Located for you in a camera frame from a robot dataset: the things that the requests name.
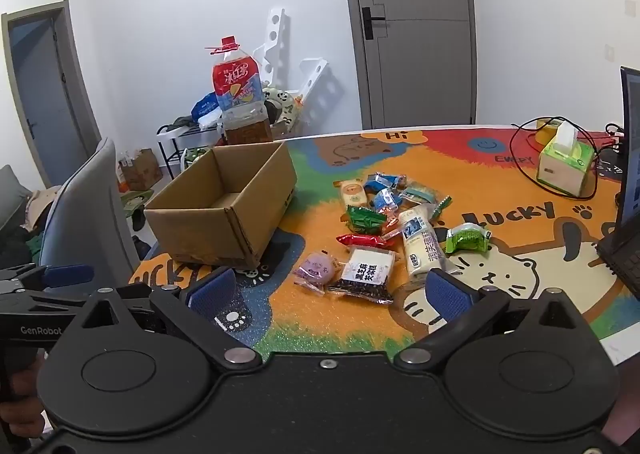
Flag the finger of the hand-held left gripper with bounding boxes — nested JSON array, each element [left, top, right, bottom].
[[0, 287, 91, 310], [0, 263, 97, 292]]

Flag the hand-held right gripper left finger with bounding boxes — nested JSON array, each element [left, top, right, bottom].
[[77, 267, 263, 371]]

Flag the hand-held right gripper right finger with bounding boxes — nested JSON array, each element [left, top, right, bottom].
[[392, 268, 582, 371]]

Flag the long white snack packet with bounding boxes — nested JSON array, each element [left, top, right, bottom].
[[397, 204, 448, 285]]

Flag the green and white snack packet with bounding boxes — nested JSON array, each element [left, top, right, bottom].
[[445, 223, 492, 255]]

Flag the black and white snack packet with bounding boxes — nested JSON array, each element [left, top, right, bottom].
[[327, 245, 397, 305]]

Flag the red snack packet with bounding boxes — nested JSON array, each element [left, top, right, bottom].
[[336, 233, 393, 249]]

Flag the purple round snack packet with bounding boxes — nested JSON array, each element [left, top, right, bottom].
[[292, 250, 341, 292]]

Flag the green foil snack packet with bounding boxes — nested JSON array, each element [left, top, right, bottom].
[[345, 205, 388, 236]]

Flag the person's left hand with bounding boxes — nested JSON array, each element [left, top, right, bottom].
[[0, 359, 50, 440]]

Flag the grey chair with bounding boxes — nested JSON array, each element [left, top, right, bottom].
[[39, 137, 141, 276]]

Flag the colourful cartoon table mat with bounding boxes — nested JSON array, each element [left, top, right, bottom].
[[127, 127, 640, 365]]

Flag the clear teal biscuit packet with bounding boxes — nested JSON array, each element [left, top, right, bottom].
[[397, 184, 441, 205]]

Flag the blue silver snack packet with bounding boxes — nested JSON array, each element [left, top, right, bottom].
[[372, 188, 401, 214], [364, 171, 407, 192]]

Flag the small brown cardboard box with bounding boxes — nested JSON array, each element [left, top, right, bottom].
[[119, 148, 163, 191]]

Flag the beige cake snack packet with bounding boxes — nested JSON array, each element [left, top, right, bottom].
[[334, 179, 371, 209]]

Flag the black shelf rack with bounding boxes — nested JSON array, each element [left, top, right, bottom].
[[156, 123, 226, 180]]

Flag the green tissue box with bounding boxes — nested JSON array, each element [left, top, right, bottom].
[[536, 120, 596, 198]]

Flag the blue plastic bag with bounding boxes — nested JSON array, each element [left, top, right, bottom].
[[191, 92, 221, 118]]

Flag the dark side door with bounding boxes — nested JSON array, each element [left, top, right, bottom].
[[1, 4, 101, 185]]

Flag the yellow tape roll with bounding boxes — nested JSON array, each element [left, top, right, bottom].
[[535, 117, 564, 143]]

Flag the panda print cushion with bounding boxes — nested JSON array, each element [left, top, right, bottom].
[[262, 87, 304, 128]]

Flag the large tea bottle red cap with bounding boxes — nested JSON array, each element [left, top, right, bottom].
[[205, 36, 274, 145]]

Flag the black laptop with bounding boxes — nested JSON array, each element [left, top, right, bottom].
[[597, 66, 640, 302]]

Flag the short white perforated board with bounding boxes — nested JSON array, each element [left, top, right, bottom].
[[297, 58, 329, 125]]

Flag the grey room door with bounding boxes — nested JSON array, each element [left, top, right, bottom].
[[339, 0, 476, 131]]

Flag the tall white perforated board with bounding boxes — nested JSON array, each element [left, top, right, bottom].
[[252, 8, 291, 85]]

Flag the black cable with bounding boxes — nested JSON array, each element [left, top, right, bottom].
[[510, 117, 601, 200]]

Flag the black door lock handle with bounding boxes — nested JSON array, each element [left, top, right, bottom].
[[361, 6, 387, 40]]

